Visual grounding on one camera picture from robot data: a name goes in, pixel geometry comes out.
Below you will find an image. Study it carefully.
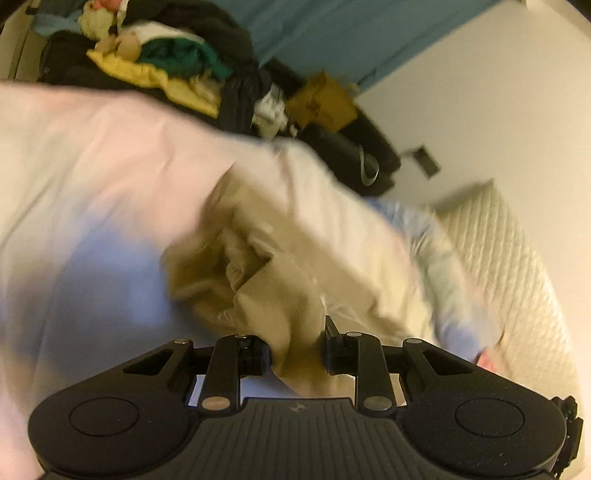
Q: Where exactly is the beige garment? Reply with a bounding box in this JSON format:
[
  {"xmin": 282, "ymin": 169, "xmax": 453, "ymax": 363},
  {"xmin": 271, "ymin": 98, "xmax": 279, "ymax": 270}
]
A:
[{"xmin": 162, "ymin": 140, "xmax": 435, "ymax": 397}]

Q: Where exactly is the white quilted mattress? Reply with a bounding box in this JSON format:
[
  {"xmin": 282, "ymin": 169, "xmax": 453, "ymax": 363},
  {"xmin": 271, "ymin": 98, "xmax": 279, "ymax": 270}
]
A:
[{"xmin": 437, "ymin": 181, "xmax": 584, "ymax": 413}]

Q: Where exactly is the black garment pile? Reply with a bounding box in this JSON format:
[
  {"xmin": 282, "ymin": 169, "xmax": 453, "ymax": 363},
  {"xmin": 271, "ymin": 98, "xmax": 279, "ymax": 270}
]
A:
[{"xmin": 123, "ymin": 1, "xmax": 273, "ymax": 135}]

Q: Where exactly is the yellow garment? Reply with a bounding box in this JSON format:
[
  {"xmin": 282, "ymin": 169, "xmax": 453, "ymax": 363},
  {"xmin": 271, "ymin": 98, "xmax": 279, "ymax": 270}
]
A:
[{"xmin": 86, "ymin": 50, "xmax": 221, "ymax": 119}]

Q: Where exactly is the cardboard box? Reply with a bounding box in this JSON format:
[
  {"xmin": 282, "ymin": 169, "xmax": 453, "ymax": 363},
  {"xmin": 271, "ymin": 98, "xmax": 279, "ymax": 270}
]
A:
[{"xmin": 286, "ymin": 72, "xmax": 359, "ymax": 133}]

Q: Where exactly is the blue curtain right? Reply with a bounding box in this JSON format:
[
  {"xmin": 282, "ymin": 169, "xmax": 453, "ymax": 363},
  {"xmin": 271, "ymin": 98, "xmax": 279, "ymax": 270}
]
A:
[{"xmin": 217, "ymin": 0, "xmax": 496, "ymax": 90}]

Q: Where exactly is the pale green garment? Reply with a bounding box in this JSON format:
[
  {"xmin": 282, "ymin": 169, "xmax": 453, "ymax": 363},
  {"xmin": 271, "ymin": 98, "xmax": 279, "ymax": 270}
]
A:
[{"xmin": 77, "ymin": 1, "xmax": 117, "ymax": 41}]

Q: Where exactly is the pink garment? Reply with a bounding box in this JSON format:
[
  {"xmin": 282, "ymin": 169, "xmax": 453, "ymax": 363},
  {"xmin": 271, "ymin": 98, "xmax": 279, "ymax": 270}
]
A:
[{"xmin": 92, "ymin": 0, "xmax": 125, "ymax": 13}]

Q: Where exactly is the wall socket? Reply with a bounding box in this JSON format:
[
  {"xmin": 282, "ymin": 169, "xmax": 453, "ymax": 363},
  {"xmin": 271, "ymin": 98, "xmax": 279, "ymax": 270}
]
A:
[{"xmin": 412, "ymin": 146, "xmax": 441, "ymax": 179}]

